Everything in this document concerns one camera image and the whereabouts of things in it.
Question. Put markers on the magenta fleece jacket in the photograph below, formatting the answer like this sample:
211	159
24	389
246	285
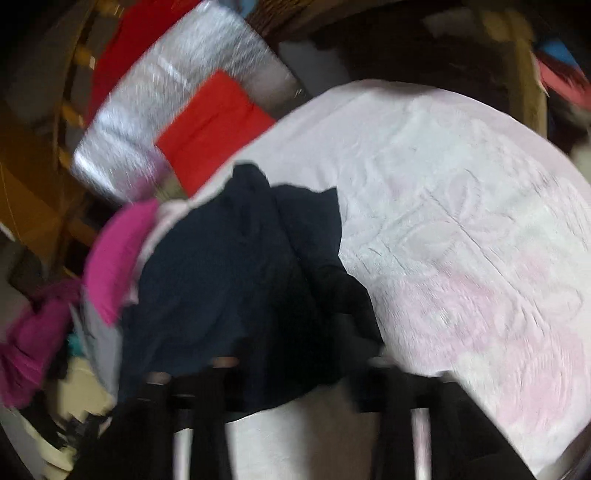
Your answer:
32	341

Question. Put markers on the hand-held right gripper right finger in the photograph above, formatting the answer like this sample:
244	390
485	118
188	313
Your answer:
443	429

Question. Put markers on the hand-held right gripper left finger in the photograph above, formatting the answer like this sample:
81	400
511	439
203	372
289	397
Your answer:
207	429

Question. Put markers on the magenta pillow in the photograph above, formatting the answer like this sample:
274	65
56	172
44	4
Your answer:
115	258

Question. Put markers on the grey garment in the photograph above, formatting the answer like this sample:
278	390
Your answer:
104	350

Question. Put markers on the white embossed bedsheet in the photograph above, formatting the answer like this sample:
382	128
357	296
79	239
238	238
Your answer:
461	207

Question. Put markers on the wooden chair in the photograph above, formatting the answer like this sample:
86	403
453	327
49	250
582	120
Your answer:
32	194

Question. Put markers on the silver foil insulation board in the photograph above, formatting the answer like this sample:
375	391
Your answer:
184	60

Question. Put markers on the red pillow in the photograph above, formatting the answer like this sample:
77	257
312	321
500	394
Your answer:
207	134

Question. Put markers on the navy blue zip jacket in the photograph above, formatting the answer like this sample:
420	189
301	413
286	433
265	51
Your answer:
231	286

